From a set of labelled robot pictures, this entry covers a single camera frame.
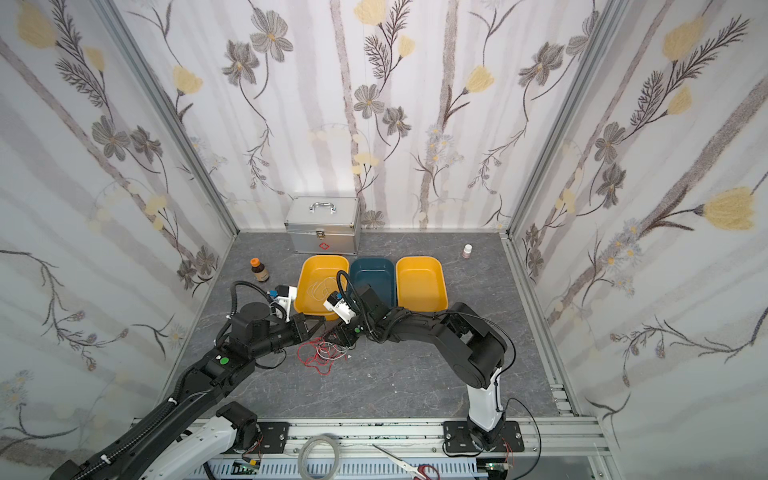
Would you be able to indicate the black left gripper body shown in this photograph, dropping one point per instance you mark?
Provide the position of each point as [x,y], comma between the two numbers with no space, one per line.
[306,327]

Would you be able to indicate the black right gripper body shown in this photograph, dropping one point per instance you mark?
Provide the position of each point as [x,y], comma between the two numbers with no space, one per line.
[349,330]

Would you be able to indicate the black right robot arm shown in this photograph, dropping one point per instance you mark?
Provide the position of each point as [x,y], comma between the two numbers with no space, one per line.
[469,344]

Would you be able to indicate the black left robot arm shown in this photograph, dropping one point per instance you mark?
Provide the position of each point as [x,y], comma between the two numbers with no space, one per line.
[255,327]

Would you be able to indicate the left yellow plastic bin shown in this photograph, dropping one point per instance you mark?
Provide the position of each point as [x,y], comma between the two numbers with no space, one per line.
[316,282]

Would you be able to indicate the yellow plastic bin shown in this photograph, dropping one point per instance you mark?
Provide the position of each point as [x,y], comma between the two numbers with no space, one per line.
[316,282]
[421,284]

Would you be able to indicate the brown bottle orange cap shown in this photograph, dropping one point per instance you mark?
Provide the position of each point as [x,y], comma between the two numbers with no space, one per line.
[259,270]

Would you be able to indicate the dark teal plastic bin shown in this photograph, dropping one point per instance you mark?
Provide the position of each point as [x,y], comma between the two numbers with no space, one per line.
[379,274]

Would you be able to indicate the right yellow plastic bin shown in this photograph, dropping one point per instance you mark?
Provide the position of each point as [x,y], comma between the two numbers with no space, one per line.
[421,284]

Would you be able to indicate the silver aluminium first-aid case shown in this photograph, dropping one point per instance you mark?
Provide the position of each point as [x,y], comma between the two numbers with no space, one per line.
[324,225]

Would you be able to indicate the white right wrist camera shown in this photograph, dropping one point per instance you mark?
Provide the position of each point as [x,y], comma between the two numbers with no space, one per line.
[336,303]

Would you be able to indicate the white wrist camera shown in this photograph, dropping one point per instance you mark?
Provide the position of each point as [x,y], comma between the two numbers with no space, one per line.
[284,296]
[336,303]

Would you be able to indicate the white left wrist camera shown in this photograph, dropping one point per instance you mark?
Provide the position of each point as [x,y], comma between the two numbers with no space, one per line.
[284,296]

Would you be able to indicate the scissors on rail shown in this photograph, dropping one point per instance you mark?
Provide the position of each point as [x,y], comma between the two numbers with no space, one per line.
[405,466]

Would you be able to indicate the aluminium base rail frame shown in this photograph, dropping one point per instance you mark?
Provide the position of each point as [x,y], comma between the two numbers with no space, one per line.
[343,449]

